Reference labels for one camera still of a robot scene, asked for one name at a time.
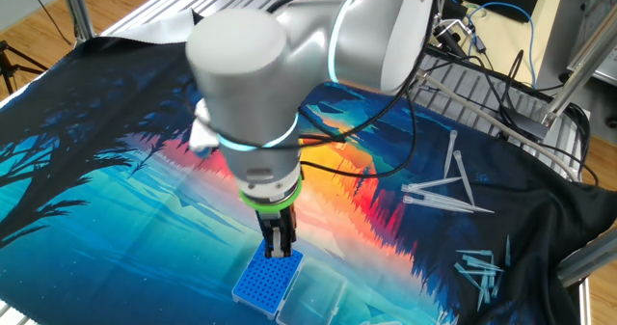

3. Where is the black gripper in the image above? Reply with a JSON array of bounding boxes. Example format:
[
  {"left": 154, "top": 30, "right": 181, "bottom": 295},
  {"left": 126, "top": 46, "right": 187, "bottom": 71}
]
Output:
[{"left": 254, "top": 203, "right": 299, "bottom": 259}]

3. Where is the blue pipette tip holder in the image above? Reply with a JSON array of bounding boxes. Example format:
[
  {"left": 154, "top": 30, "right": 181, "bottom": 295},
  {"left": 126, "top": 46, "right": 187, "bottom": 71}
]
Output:
[{"left": 231, "top": 239, "right": 306, "bottom": 319}]

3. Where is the clear lid of blue holder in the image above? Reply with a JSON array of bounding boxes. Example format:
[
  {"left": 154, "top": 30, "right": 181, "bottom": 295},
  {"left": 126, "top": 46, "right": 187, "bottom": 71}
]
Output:
[{"left": 275, "top": 256, "right": 348, "bottom": 325}]

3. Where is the large clear pipette tip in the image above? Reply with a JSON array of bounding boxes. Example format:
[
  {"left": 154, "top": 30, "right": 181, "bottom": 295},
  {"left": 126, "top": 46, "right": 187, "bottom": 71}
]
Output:
[
  {"left": 400, "top": 176, "right": 465, "bottom": 194},
  {"left": 443, "top": 129, "right": 459, "bottom": 179},
  {"left": 452, "top": 149, "right": 476, "bottom": 207},
  {"left": 402, "top": 195, "right": 476, "bottom": 214},
  {"left": 414, "top": 189, "right": 496, "bottom": 215}
]

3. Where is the printed sunset forest cloth mat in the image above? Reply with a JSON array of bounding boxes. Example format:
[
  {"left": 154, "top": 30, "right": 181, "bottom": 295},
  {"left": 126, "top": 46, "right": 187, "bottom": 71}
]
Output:
[{"left": 0, "top": 9, "right": 617, "bottom": 325}]

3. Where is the black power adapter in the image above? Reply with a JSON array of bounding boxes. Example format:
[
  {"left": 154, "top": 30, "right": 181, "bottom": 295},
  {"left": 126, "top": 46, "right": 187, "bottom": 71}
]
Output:
[{"left": 500, "top": 105, "right": 551, "bottom": 141}]

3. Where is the beige desk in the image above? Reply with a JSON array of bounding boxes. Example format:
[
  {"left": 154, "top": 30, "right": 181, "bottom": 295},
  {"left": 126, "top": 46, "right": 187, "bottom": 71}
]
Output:
[{"left": 433, "top": 0, "right": 571, "bottom": 91}]

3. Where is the black tripod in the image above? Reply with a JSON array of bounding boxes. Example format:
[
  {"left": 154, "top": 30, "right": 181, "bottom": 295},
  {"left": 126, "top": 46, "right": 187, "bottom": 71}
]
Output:
[{"left": 0, "top": 40, "right": 49, "bottom": 95}]

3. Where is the green wrist mounting ring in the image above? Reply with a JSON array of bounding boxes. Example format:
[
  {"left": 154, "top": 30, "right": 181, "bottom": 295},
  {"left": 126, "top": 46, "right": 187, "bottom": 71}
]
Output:
[{"left": 239, "top": 175, "right": 304, "bottom": 215}]

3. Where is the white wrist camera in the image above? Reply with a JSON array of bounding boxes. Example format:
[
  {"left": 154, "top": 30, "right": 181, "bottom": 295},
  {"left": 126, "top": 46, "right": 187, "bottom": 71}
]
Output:
[{"left": 188, "top": 97, "right": 221, "bottom": 158}]

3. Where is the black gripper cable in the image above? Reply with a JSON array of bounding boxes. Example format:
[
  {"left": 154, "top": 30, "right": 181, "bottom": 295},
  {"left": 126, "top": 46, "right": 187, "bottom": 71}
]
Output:
[{"left": 264, "top": 0, "right": 421, "bottom": 179}]

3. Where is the grey cable conduit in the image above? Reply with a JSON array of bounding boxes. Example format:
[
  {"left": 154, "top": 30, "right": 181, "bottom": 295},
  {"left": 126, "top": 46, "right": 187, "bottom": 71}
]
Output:
[{"left": 416, "top": 68, "right": 580, "bottom": 184}]

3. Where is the aluminium frame beam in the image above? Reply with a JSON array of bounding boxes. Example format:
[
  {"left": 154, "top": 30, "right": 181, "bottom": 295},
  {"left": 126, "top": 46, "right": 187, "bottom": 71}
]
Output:
[{"left": 557, "top": 236, "right": 617, "bottom": 288}]

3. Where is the aluminium frame post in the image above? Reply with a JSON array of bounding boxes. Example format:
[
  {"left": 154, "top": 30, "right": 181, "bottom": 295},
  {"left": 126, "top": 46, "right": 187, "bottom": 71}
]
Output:
[
  {"left": 57, "top": 0, "right": 95, "bottom": 44},
  {"left": 542, "top": 4, "right": 617, "bottom": 128}
]

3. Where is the black cable bundle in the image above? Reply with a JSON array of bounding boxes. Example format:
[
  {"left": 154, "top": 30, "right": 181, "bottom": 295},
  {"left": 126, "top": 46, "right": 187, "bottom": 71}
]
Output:
[{"left": 423, "top": 44, "right": 600, "bottom": 187}]

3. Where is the blue cable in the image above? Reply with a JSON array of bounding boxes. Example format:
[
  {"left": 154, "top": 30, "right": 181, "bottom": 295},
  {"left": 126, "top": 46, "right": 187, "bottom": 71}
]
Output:
[{"left": 447, "top": 0, "right": 539, "bottom": 91}]

